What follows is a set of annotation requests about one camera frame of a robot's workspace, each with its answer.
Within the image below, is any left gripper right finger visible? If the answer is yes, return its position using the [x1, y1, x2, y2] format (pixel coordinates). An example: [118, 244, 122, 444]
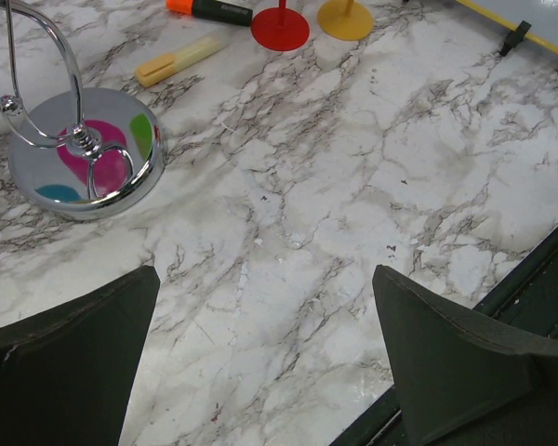
[373, 266, 558, 445]

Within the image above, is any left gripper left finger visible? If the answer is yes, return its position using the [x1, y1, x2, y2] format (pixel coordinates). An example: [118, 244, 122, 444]
[0, 266, 160, 445]

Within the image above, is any yellow wine glass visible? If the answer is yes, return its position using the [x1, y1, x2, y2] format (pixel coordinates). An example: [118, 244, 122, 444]
[317, 0, 374, 41]

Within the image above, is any red wine glass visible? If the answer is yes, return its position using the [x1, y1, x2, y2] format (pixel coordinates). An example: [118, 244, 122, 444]
[250, 0, 310, 52]

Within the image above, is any chrome wine glass rack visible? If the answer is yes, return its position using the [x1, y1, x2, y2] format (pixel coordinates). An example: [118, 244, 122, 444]
[0, 1, 165, 221]

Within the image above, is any pale yellow marker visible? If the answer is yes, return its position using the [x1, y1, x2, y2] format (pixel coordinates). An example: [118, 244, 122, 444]
[135, 33, 229, 87]

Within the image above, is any orange black highlighter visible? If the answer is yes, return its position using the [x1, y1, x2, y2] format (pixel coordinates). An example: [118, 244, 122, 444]
[166, 0, 253, 27]

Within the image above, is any whiteboard with yellow frame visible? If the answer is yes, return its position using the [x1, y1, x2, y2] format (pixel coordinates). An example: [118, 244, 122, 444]
[453, 0, 558, 60]

